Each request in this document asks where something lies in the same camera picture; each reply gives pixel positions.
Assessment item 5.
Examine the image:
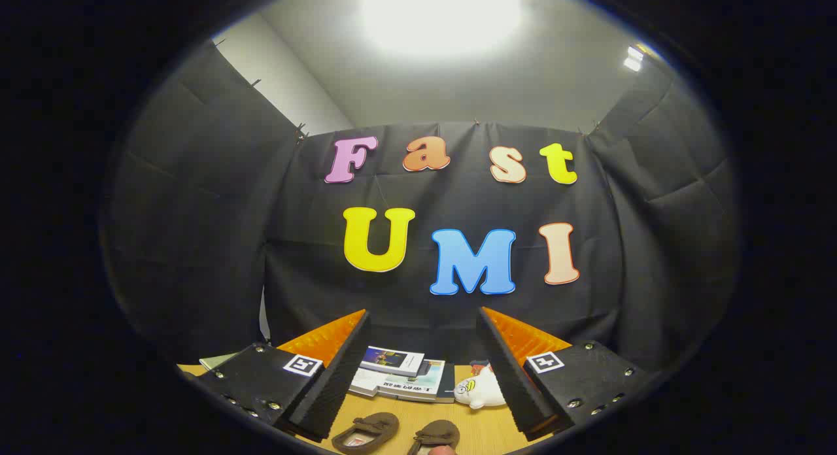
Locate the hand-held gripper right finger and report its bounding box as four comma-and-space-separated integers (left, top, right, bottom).
476, 306, 648, 443

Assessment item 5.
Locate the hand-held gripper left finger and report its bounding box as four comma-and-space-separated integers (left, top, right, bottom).
193, 309, 372, 443

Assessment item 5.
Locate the brown fuzzy shoe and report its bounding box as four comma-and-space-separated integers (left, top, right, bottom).
409, 420, 460, 455
332, 413, 400, 455

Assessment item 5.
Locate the thick white book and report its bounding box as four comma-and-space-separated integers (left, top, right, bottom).
349, 368, 383, 398

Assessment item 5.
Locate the white seal plush toy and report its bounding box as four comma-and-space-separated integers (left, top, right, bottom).
453, 365, 507, 410

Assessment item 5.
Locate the small dark-cover book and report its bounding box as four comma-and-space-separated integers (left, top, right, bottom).
360, 346, 426, 377

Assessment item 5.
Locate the black cover book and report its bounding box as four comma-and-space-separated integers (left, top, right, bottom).
435, 362, 456, 403

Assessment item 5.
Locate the light blue cover book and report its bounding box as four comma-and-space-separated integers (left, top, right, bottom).
377, 359, 447, 402

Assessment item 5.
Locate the large ceiling light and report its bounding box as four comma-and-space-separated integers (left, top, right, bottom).
358, 0, 524, 58

